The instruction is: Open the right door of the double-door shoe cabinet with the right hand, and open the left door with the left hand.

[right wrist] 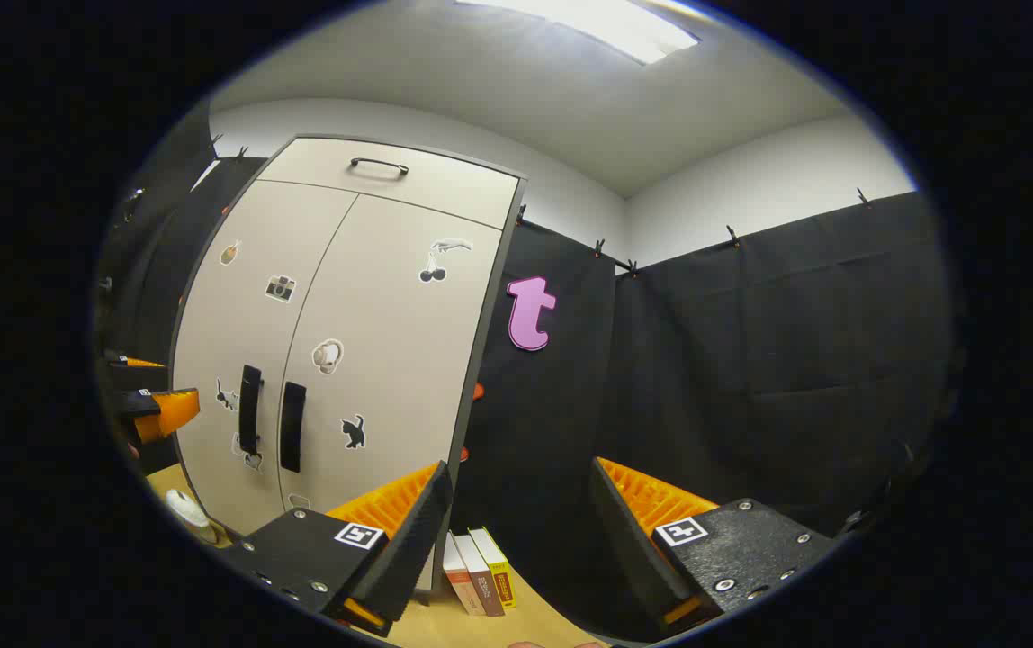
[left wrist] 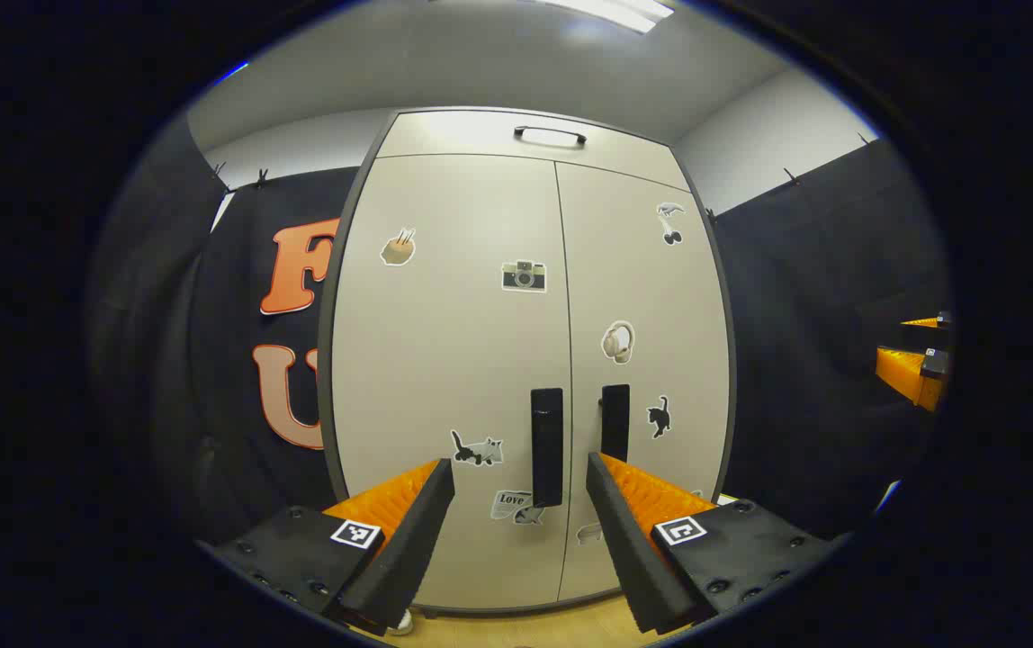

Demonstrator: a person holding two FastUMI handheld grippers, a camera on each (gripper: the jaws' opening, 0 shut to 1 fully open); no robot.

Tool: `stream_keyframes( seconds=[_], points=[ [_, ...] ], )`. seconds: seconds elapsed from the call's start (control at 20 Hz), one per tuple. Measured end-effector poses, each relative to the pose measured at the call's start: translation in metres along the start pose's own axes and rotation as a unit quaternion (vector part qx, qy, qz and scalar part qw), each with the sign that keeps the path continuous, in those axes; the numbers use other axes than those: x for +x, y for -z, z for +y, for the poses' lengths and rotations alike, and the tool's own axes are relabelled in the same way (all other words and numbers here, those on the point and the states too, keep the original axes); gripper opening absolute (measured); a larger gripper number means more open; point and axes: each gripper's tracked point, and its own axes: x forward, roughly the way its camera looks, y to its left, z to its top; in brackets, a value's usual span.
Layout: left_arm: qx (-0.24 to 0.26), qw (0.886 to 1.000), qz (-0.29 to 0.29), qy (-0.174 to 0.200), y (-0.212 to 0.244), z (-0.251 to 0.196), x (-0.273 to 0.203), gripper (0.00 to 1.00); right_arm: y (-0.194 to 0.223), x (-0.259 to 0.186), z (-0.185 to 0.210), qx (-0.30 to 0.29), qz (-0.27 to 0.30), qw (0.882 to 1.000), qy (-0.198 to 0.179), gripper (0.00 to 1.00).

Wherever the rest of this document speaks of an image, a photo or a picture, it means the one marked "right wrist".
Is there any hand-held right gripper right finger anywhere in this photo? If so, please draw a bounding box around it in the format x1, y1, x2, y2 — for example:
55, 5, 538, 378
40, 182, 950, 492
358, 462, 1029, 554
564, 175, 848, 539
588, 456, 841, 635

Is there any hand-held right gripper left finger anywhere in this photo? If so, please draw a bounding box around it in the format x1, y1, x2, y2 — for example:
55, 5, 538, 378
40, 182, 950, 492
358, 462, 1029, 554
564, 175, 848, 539
215, 459, 454, 640

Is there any beige cabinet door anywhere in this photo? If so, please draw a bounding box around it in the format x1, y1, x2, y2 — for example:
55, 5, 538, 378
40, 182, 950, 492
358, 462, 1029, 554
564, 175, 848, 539
173, 180, 360, 536
278, 193, 507, 592

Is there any beige double-door shoe cabinet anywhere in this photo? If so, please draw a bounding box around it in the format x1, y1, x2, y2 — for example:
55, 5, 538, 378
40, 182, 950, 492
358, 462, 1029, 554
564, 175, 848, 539
168, 133, 529, 595

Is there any beige cabinet drawer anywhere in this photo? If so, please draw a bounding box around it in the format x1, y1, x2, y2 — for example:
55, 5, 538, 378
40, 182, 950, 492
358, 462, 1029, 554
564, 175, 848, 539
257, 137, 522, 230

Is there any white and orange box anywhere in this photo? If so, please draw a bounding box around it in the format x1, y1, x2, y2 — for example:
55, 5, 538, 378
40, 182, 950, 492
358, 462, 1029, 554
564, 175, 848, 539
441, 531, 486, 617

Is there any brown box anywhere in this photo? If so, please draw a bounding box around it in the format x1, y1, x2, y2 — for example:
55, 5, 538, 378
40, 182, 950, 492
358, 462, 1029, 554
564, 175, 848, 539
454, 533, 507, 617

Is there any yellow box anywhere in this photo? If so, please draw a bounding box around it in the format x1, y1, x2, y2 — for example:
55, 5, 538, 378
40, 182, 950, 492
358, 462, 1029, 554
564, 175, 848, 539
468, 527, 518, 610

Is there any small white object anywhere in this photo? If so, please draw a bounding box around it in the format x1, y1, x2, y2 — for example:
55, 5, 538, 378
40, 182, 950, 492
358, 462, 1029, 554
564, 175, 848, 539
164, 489, 220, 545

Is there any black backdrop cloth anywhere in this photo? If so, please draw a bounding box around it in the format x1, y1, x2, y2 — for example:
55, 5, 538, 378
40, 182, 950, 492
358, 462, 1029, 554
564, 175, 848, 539
95, 106, 963, 635

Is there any ceiling light panel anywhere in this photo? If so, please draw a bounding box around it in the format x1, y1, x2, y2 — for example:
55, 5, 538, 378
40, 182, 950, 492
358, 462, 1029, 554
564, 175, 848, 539
455, 0, 702, 66

